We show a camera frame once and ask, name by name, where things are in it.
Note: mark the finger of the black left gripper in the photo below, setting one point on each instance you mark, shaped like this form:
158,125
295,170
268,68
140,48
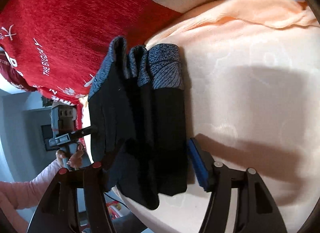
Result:
83,132

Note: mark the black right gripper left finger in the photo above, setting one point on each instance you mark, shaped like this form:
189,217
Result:
58,209

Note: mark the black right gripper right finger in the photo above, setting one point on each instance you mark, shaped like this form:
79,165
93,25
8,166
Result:
256,210

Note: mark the black pants with grey trim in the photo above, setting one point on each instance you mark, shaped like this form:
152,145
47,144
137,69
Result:
136,103

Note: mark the person's left hand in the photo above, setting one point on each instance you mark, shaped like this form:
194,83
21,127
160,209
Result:
75,161

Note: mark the red decorated box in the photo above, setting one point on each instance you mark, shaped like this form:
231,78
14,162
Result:
114,209

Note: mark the red sofa cover with characters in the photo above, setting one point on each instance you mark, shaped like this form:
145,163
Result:
57,45

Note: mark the peach seat cloth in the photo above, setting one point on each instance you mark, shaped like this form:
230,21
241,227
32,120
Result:
251,98

